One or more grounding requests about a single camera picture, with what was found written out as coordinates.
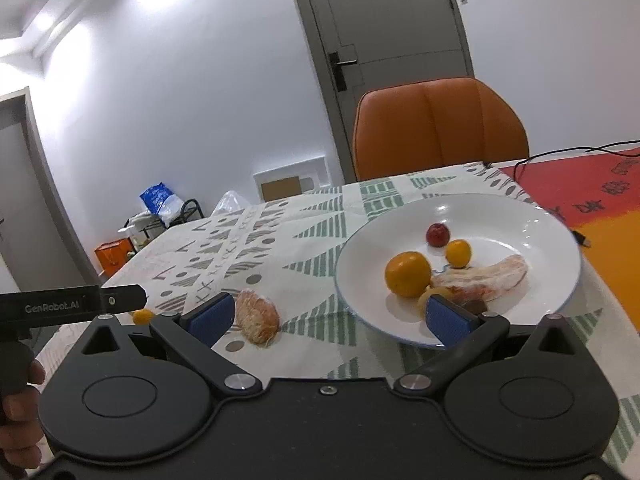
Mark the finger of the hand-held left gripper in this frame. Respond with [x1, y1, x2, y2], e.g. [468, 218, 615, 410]
[100, 284, 147, 317]

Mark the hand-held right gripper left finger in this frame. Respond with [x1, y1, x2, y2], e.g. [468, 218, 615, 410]
[65, 292, 267, 402]

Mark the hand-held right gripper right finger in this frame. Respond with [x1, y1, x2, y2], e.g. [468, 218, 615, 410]
[394, 295, 592, 402]

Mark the yellow-green round fruit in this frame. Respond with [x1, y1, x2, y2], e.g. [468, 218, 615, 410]
[418, 286, 441, 313]

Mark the orange pomelo piece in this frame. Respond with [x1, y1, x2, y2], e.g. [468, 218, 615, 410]
[235, 288, 281, 349]

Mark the pale pink pomelo piece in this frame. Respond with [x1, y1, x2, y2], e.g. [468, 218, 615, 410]
[431, 255, 530, 304]

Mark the large orange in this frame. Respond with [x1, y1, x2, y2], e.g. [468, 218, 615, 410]
[384, 251, 432, 298]

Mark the bright red small apple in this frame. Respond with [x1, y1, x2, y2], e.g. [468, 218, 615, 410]
[426, 223, 451, 248]

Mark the white plate with blue rim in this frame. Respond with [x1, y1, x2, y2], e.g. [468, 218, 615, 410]
[334, 192, 584, 350]

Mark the person's left hand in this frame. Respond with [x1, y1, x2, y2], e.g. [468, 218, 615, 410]
[0, 361, 50, 468]

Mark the orange paper bag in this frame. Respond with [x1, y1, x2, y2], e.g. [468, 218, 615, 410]
[94, 239, 135, 277]

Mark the patterned tablecloth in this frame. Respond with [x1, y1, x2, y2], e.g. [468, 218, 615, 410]
[35, 160, 640, 480]

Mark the blue and white bag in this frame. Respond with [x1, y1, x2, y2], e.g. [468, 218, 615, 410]
[139, 181, 186, 229]

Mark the black metal rack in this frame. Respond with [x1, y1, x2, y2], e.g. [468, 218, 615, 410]
[124, 198, 202, 249]

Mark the clear plastic bag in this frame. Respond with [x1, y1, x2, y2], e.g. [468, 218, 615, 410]
[212, 189, 254, 219]

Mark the white framed board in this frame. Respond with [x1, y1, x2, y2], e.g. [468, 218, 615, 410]
[253, 155, 331, 205]

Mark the orange leather chair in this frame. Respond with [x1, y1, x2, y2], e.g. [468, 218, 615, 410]
[352, 77, 530, 182]

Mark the red and orange mat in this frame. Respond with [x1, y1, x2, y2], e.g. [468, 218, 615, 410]
[500, 148, 640, 332]

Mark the grey door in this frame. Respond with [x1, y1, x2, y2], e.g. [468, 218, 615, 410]
[284, 0, 476, 187]

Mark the grey side door frame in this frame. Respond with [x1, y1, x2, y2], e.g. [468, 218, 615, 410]
[0, 87, 102, 292]

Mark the black cable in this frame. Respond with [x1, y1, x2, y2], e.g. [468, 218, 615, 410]
[481, 140, 640, 182]

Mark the black door lock handle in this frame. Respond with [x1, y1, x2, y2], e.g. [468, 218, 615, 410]
[328, 45, 359, 92]

